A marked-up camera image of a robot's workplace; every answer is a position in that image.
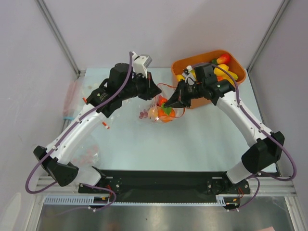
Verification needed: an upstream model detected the pile of clear bags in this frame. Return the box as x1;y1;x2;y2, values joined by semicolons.
63;77;132;174

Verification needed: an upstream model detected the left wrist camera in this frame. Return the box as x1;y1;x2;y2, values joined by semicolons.
132;52;152;77

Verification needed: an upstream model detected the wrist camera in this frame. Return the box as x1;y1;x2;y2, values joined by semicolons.
182;65;196;85
132;52;152;77

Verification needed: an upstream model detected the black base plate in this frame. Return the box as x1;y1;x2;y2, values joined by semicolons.
78;170;250;199

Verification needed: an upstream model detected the yellow orange peach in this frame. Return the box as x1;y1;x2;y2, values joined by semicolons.
148;106;158;120

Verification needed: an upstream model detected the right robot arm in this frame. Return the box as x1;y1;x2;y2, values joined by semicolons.
165;63;284;193

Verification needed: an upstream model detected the clear zip top bag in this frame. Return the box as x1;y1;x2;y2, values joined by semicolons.
139;83;185;124

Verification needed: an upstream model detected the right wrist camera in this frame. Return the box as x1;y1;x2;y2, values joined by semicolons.
182;65;196;85

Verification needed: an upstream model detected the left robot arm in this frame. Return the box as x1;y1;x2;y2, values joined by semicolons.
33;61;161;193

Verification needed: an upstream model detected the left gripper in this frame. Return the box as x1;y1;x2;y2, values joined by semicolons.
120;70;162;101

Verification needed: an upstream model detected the red grape bunch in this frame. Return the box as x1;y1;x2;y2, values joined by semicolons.
139;110;149;119

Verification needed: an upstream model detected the orange tangerine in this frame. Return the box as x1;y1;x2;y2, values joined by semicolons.
157;107;176;123

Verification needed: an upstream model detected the orange plastic bin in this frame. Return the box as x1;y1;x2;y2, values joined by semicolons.
171;49;246;110

